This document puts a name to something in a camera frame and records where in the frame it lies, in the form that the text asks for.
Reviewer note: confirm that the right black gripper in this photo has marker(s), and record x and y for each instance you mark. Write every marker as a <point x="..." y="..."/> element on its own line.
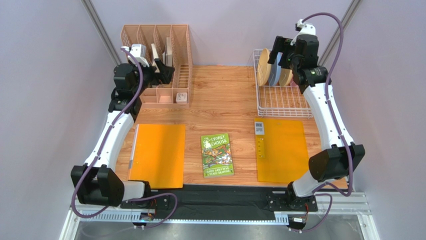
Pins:
<point x="281" y="48"/>

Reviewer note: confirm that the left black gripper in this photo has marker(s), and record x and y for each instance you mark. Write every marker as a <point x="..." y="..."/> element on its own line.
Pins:
<point x="166" y="73"/>

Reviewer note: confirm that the blue plate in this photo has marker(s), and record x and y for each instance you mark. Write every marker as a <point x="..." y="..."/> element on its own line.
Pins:
<point x="275" y="71"/>

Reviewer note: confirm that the cream yellow plate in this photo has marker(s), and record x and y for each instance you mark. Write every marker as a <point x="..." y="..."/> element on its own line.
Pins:
<point x="263" y="68"/>

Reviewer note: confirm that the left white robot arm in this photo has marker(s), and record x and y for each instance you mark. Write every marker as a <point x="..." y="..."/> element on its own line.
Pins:
<point x="95" y="181"/>

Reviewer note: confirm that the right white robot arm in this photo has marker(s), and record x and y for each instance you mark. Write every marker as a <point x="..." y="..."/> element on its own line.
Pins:
<point x="339" y="154"/>

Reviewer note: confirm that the middle beige book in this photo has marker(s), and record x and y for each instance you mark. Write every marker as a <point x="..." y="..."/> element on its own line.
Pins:
<point x="154" y="57"/>

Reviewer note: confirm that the tan yellow plate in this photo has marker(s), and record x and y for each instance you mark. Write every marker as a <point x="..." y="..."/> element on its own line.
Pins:
<point x="286" y="76"/>

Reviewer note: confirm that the pink desk file organizer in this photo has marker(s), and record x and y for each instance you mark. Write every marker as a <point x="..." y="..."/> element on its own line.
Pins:
<point x="163" y="96"/>

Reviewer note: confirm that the left orange folder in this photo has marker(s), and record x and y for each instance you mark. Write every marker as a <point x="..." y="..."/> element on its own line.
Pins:
<point x="157" y="155"/>

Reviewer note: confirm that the orange folder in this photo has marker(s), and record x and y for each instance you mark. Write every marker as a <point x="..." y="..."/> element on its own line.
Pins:
<point x="281" y="150"/>
<point x="157" y="155"/>

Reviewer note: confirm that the right orange folder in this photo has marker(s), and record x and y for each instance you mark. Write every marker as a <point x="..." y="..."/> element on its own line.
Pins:
<point x="281" y="150"/>

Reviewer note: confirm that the green children's book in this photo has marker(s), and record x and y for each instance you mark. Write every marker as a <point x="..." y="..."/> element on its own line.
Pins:
<point x="216" y="155"/>

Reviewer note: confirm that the black base mat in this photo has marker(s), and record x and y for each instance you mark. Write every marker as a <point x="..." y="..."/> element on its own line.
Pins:
<point x="220" y="202"/>

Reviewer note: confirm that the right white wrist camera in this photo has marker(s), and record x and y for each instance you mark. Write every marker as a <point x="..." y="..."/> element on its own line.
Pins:
<point x="303" y="28"/>

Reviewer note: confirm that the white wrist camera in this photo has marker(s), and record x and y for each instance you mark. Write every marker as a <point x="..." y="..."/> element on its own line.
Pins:
<point x="138" y="51"/>
<point x="303" y="28"/>

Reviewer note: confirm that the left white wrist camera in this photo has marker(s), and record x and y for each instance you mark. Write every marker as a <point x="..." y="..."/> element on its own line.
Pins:
<point x="138" y="51"/>

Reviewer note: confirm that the white wire dish rack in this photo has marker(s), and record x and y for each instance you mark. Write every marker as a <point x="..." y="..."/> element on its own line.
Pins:
<point x="278" y="101"/>

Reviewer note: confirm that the right aluminium frame post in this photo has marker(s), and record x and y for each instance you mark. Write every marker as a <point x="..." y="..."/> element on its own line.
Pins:
<point x="345" y="21"/>

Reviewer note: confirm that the aluminium frame post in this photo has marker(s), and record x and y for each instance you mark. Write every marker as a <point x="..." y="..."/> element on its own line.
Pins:
<point x="345" y="21"/>
<point x="97" y="22"/>

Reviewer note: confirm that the left aluminium frame post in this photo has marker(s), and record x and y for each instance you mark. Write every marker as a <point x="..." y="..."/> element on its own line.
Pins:
<point x="97" y="22"/>

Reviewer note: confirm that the aluminium front rail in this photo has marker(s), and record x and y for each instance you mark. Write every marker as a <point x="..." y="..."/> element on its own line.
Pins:
<point x="329" y="203"/>

